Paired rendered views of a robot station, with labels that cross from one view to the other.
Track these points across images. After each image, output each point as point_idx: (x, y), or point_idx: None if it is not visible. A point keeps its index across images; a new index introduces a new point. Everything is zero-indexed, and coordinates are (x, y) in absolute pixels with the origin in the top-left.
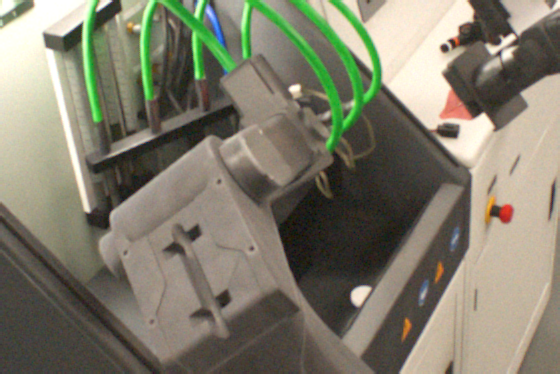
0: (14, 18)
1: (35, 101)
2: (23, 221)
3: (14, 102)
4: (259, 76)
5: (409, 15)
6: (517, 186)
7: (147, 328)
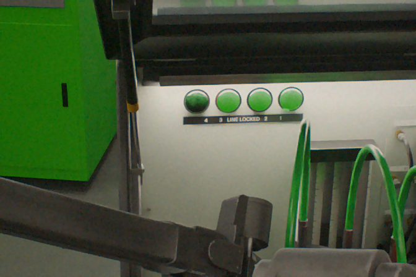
0: (279, 120)
1: (277, 183)
2: None
3: (257, 175)
4: (238, 209)
5: None
6: None
7: None
